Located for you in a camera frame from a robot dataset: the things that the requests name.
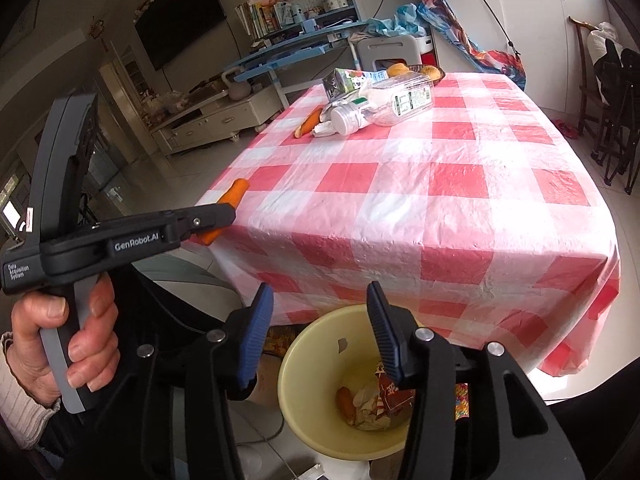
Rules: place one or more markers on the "clear plastic bottle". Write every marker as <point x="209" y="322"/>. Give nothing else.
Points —
<point x="390" y="102"/>

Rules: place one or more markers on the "white tissue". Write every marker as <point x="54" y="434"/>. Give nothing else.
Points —
<point x="324" y="130"/>

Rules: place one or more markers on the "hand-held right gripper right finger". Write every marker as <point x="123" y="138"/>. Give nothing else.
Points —
<point x="386" y="342"/>

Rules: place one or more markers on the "red snack wrapper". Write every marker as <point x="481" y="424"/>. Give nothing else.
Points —
<point x="392" y="395"/>

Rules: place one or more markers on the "white wall cabinets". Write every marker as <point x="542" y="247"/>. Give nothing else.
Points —
<point x="550" y="35"/>

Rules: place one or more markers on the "yellow plastic bin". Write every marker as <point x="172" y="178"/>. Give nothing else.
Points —
<point x="310" y="385"/>

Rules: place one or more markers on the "blue plastic bag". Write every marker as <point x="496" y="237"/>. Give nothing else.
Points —
<point x="397" y="20"/>

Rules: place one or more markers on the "black clothing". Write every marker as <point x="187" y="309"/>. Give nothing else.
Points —
<point x="620" y="90"/>

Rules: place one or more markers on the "fruit plate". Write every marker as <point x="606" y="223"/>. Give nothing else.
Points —
<point x="436" y="80"/>

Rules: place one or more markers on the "red white checkered tablecloth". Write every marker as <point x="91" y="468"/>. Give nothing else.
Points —
<point x="425" y="185"/>

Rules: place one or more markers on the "blue study desk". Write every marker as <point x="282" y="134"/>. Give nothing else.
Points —
<point x="290" y="45"/>

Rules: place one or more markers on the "long orange peel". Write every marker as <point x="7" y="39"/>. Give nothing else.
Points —
<point x="309" y="121"/>

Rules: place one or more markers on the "yellow mango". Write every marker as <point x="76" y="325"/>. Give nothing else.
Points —
<point x="430" y="71"/>
<point x="397" y="69"/>

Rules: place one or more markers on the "row of books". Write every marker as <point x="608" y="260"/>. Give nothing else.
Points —
<point x="257" y="17"/>

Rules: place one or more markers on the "green white drink carton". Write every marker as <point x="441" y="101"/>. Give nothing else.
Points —
<point x="340" y="85"/>

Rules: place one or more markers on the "white television cabinet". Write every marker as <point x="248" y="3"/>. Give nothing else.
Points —
<point x="220" y="120"/>

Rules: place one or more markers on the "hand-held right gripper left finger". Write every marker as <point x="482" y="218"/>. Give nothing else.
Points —
<point x="255" y="342"/>

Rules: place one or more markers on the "orange peel scrap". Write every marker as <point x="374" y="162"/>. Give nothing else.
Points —
<point x="345" y="401"/>

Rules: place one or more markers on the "person's left hand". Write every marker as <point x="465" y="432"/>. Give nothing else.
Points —
<point x="30" y="355"/>

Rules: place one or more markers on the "wooden chair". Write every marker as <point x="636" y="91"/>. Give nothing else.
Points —
<point x="582" y="70"/>

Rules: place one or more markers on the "white sack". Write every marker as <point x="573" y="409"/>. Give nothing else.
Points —
<point x="602" y="40"/>

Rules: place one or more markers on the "beige kettlebell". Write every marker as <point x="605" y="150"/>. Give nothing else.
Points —
<point x="237" y="91"/>

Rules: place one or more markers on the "crumpled paper scrap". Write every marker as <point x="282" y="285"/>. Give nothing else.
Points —
<point x="367" y="407"/>

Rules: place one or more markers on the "colourful printed bag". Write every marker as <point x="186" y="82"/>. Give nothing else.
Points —
<point x="480" y="55"/>

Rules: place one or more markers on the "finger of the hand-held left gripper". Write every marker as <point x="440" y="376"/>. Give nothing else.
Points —
<point x="205" y="217"/>

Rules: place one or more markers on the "black television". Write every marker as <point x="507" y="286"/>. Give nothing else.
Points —
<point x="180" y="15"/>

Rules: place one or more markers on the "person's left forearm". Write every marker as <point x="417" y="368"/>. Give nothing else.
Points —
<point x="20" y="410"/>

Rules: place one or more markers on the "red slippers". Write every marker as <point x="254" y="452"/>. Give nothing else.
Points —
<point x="565" y="129"/>

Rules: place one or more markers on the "small orange peel piece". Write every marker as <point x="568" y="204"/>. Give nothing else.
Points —
<point x="235" y="191"/>

